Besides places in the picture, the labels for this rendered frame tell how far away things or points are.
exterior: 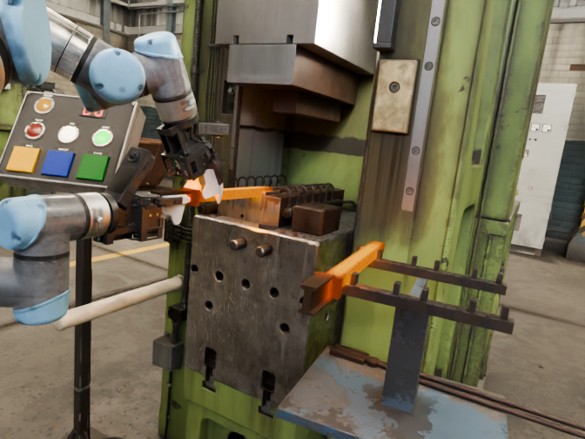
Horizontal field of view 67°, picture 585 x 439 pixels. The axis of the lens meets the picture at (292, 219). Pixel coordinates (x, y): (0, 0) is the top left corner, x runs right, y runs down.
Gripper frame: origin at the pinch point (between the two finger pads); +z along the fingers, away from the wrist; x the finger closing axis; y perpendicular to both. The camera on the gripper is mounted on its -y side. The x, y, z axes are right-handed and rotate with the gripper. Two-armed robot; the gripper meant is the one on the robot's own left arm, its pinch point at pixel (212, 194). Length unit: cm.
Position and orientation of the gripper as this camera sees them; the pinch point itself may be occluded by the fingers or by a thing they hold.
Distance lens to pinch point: 102.1
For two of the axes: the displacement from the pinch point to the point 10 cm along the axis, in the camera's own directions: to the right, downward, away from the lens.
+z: 1.5, 8.0, 5.8
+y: -4.8, 5.8, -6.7
